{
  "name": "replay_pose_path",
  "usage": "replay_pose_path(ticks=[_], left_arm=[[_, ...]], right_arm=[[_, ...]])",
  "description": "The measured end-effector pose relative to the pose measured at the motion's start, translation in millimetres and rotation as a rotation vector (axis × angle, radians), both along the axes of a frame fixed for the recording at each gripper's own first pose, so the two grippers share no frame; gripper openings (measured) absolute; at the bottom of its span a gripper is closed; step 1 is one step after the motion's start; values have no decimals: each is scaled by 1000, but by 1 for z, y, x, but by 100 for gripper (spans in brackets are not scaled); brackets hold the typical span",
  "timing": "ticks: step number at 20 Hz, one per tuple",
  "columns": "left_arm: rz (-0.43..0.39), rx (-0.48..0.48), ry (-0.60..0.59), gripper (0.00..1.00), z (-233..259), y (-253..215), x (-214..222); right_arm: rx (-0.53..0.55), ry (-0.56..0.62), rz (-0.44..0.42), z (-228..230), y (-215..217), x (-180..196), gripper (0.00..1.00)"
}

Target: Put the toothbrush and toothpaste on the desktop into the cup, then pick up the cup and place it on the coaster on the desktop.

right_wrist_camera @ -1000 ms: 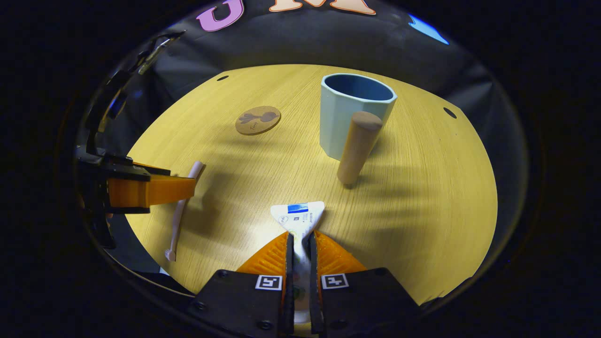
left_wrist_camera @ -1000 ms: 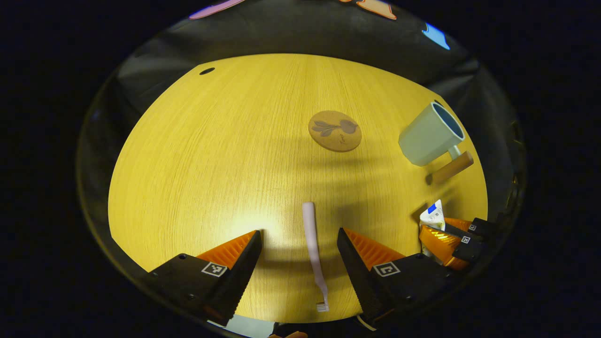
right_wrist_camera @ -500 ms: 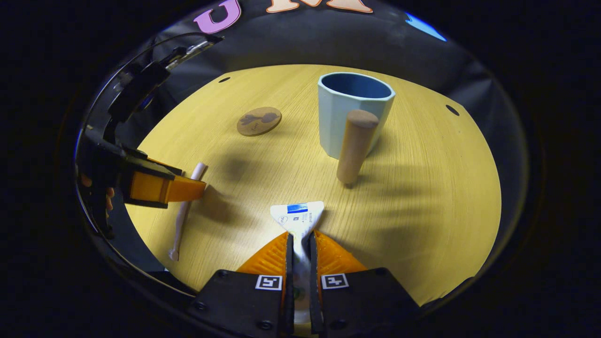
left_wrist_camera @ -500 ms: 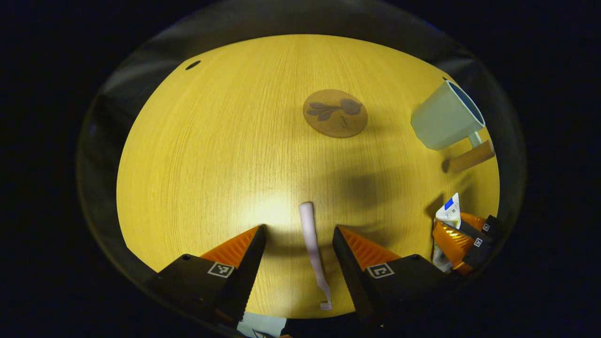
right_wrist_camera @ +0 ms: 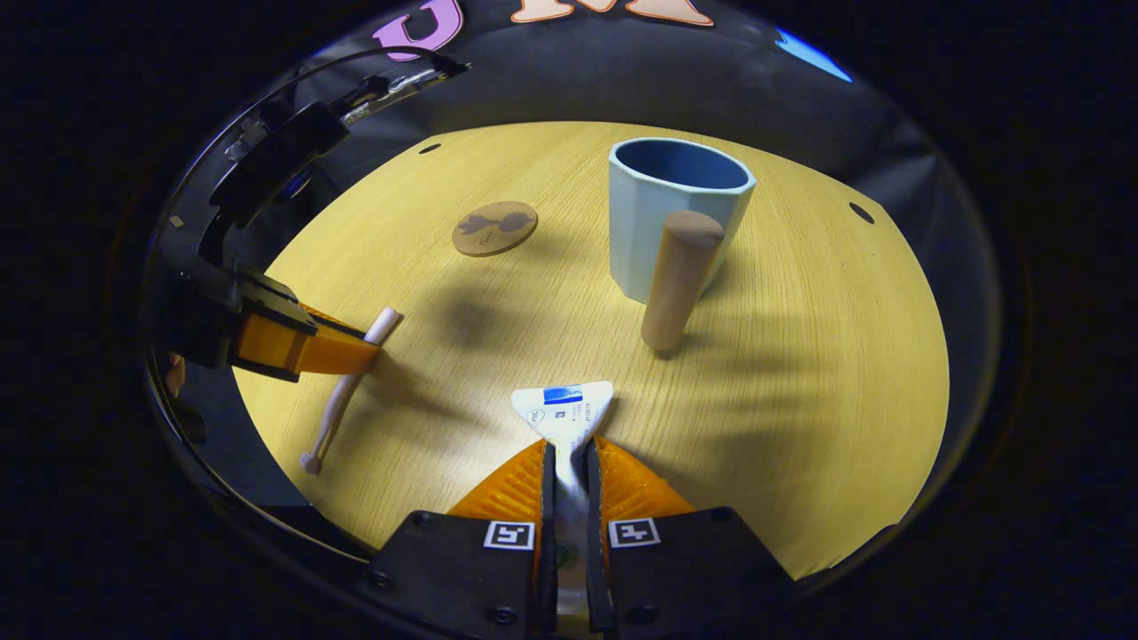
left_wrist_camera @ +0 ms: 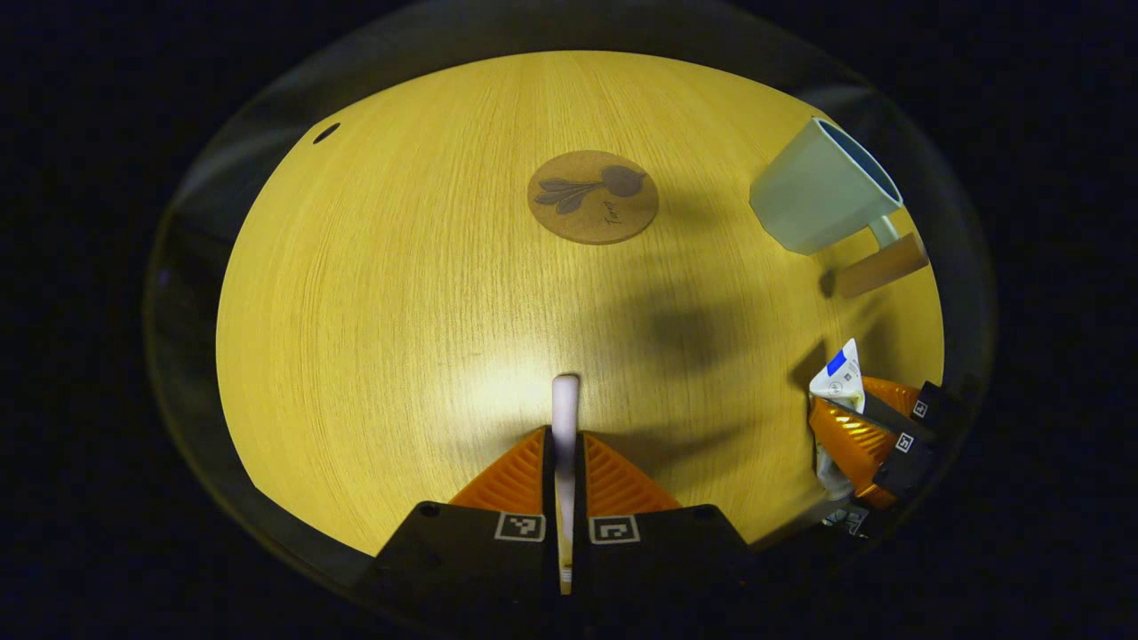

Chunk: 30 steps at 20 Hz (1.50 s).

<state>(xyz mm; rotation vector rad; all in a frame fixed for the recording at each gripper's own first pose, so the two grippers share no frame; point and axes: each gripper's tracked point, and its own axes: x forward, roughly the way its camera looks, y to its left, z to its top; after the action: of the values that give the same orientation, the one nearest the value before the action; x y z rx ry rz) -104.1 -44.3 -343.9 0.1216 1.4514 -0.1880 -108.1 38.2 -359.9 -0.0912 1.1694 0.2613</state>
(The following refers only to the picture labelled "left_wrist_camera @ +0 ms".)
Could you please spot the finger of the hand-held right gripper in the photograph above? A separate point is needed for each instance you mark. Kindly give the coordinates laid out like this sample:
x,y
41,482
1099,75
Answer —
x,y
853,444
898,396

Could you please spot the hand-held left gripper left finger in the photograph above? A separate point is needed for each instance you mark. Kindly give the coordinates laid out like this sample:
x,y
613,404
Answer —
x,y
462,556

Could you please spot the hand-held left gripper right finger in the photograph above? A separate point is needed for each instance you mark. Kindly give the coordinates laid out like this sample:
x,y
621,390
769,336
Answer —
x,y
667,560

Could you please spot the round cork coaster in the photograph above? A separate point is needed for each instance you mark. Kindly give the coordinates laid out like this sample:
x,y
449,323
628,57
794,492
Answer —
x,y
591,218

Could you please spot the white toothpaste tube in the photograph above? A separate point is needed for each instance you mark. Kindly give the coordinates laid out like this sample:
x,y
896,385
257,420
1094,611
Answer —
x,y
840,373

